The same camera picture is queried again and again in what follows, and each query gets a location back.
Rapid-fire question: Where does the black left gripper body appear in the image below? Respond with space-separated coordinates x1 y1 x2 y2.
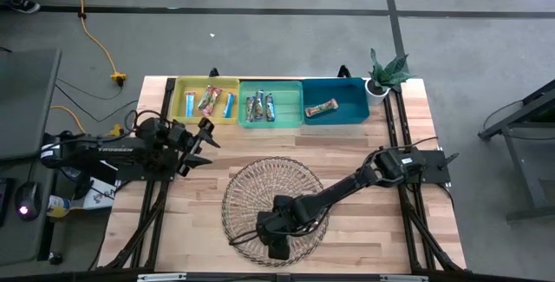
175 128 203 164

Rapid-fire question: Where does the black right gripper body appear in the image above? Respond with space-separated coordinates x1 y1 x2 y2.
256 194 311 238

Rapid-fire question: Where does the blue wrapper granola bar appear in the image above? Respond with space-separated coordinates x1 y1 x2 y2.
185 90 197 119
222 91 237 120

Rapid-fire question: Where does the orange green chewy granola bar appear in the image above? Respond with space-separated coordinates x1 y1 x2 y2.
304 98 339 119

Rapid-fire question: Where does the round woven straw mat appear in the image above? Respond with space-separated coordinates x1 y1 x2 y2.
220 155 330 268

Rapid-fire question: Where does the yellow plastic bin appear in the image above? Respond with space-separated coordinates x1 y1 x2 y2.
170 75 241 126

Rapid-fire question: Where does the teal plastic bin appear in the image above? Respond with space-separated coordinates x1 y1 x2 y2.
237 80 304 129

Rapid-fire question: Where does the white box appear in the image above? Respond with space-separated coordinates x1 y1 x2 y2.
80 176 117 211

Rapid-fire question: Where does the blue plastic bin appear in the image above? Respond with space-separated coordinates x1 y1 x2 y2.
302 76 371 126

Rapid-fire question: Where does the yellow blue bottle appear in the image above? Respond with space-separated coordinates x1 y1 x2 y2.
46 194 71 219

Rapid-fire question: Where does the black computer mouse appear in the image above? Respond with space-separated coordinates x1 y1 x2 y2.
15 181 42 221

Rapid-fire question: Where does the grey side table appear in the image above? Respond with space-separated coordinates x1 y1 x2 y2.
0 48 62 266

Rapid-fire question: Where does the snake plant in white pot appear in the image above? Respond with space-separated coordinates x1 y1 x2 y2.
363 47 413 108

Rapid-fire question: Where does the person's shoe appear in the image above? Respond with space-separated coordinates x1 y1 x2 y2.
4 0 42 14

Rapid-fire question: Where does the black metal stand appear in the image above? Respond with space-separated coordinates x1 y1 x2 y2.
478 80 555 223

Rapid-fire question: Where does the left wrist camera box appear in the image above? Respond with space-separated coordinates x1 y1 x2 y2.
169 123 191 144

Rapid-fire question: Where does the black aluminium rig frame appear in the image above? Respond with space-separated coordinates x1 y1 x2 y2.
88 64 469 282

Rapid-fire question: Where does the yellow extension cord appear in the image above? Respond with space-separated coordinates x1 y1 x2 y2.
63 0 127 87
50 105 125 138

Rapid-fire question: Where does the black floor cable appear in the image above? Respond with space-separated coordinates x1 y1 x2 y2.
55 77 140 123

